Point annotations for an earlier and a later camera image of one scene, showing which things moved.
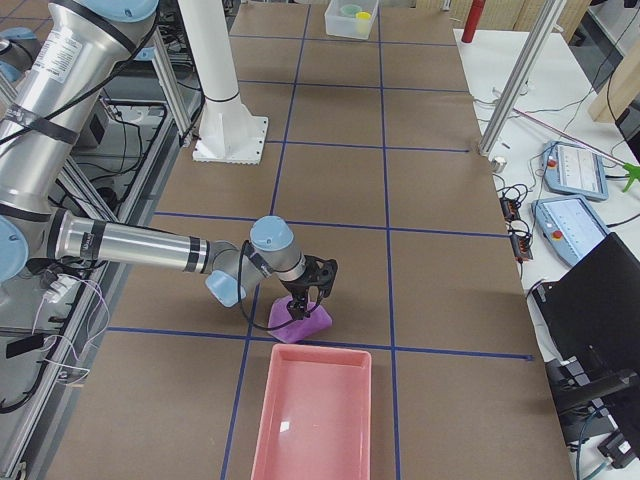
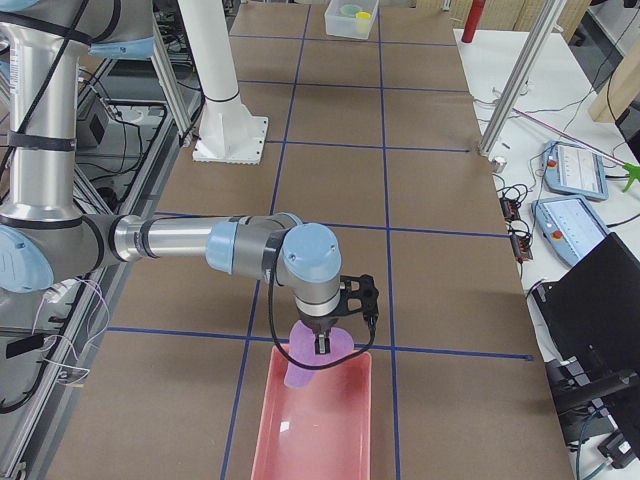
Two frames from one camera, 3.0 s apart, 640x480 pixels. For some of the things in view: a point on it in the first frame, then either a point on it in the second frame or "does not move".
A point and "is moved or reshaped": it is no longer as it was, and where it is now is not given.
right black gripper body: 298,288 -> 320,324
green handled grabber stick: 633,172 does not move
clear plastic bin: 350,18 does not move
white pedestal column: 230,131 does not move
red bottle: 472,21 does not move
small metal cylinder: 499,164 does not move
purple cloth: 288,331 is moved or reshaped
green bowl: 350,10 does not move
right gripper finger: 295,309 -> 320,344
